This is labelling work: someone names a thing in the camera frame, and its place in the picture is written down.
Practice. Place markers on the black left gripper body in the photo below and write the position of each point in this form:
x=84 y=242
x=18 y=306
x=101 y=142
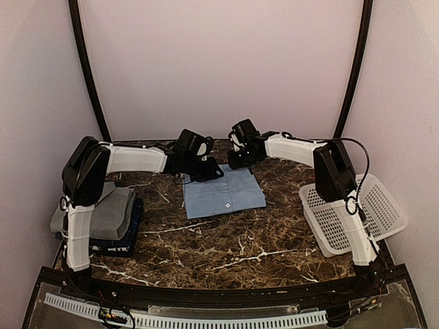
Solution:
x=193 y=167

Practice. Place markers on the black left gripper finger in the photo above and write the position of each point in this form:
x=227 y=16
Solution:
x=214 y=170
x=202 y=177

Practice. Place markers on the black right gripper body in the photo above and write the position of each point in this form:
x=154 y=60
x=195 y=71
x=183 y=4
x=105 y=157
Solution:
x=244 y=160

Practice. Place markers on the light blue long sleeve shirt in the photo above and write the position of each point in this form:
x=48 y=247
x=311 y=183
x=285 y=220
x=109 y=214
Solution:
x=235 y=191

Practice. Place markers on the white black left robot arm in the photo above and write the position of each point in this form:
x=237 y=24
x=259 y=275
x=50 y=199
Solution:
x=84 y=175

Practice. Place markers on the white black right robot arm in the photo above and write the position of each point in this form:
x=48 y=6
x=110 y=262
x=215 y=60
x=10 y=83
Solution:
x=335 y=178

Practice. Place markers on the folded grey button shirt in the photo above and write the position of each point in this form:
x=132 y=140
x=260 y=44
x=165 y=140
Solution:
x=110 y=219

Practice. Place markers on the folded navy plaid shirt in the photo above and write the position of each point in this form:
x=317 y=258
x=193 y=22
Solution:
x=135 y=220

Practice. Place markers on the folded black printed shirt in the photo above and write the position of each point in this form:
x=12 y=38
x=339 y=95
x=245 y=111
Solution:
x=122 y=249

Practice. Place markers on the white plastic mesh basket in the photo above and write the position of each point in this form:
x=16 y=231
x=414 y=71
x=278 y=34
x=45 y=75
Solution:
x=384 y=215

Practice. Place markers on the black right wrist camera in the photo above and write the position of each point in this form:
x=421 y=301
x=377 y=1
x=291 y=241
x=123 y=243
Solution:
x=242 y=134

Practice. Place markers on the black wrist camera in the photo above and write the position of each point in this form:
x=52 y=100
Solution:
x=242 y=134
x=191 y=144

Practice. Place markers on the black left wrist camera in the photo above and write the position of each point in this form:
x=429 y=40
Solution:
x=191 y=144

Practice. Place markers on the white slotted cable duct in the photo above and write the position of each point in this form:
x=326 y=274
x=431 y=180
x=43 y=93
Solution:
x=168 y=317

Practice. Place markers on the black right frame post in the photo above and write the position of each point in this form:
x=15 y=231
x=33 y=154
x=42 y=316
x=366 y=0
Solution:
x=366 y=14

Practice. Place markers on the black frame post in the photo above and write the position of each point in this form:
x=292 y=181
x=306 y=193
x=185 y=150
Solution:
x=78 y=32
x=366 y=14

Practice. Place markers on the black front rail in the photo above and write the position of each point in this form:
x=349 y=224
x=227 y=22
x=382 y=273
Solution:
x=330 y=294

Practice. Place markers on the black left frame post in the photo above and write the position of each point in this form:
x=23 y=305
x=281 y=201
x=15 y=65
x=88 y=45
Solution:
x=78 y=32

